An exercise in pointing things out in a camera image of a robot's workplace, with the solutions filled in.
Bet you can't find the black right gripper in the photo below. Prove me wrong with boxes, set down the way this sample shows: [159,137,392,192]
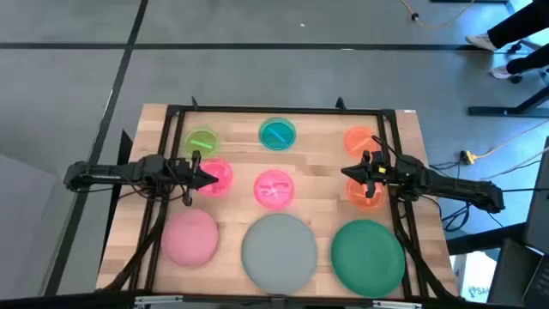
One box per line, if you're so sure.
[341,149,391,198]

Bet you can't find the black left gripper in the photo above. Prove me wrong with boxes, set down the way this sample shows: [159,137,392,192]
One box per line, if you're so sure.
[167,149,220,206]

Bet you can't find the translucent orange small plate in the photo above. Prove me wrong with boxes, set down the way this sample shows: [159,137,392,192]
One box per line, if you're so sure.
[345,177,386,212]
[343,125,381,158]

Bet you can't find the matte pink medium plate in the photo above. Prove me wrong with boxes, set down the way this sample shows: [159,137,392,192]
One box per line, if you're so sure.
[161,209,220,269]

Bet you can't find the matte dark green large plate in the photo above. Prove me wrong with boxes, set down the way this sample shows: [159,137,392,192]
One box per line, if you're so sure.
[330,219,407,299]

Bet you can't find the translucent neon pink small plate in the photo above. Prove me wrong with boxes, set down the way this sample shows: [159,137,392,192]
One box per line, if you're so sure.
[252,169,296,210]
[196,157,234,198]

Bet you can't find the translucent lime green small plate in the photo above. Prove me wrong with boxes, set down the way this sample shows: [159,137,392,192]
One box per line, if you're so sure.
[184,126,220,160]

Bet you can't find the translucent teal small plate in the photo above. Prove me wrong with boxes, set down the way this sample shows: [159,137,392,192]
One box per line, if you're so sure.
[258,117,298,152]

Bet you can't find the matte grey large plate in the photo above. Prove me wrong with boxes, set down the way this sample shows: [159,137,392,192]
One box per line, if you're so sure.
[241,213,319,296]

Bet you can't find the white printed cardboard box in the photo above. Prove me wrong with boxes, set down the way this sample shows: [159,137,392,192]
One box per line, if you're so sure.
[450,251,492,304]

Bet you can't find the black desk leg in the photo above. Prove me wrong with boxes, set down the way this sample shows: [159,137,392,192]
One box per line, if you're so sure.
[468,84,549,118]

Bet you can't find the black bar with silver brackets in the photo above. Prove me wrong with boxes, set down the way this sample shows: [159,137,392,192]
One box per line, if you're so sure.
[0,290,549,309]

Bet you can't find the dark grey desk equipment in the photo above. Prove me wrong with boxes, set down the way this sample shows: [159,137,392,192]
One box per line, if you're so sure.
[486,136,549,309]

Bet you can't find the person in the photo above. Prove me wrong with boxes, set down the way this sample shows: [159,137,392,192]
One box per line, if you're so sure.
[465,0,549,81]

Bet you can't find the black cable bundle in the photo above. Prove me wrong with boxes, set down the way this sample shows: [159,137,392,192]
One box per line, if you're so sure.
[102,199,172,293]
[392,199,456,300]

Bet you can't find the black aluminium table frame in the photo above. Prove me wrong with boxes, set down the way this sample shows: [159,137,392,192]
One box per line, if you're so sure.
[96,96,460,301]

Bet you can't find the black floor cables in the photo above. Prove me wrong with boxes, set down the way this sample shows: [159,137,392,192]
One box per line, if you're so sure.
[428,159,549,233]

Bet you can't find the yellow cable with black plug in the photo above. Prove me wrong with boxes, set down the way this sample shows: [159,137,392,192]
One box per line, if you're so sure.
[400,0,476,31]

